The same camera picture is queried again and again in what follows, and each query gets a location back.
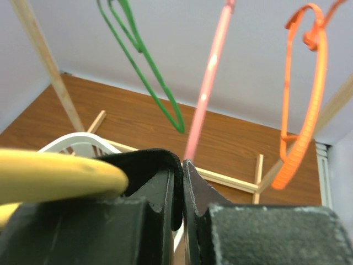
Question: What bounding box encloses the wooden clothes rack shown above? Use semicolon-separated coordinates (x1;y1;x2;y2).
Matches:
11;1;352;203

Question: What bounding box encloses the green velvet hanger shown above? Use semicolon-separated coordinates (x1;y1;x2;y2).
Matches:
96;1;185;134

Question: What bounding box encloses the white plastic laundry basket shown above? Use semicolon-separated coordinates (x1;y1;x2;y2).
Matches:
40;132;182;252

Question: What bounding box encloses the yellow hanger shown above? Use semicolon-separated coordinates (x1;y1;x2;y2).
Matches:
1;149;129;228

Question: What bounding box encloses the black garment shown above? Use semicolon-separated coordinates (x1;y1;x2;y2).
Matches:
97;149;183;231

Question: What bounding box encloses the pink wavy hanger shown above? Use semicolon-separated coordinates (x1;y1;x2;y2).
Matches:
184;0;235;160

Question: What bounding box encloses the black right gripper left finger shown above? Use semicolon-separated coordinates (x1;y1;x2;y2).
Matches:
1;168;174;264

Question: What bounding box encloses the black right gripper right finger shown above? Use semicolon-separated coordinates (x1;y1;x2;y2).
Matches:
183;160;352;264

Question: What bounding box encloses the orange hanger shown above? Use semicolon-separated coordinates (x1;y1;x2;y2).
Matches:
271;1;343;190

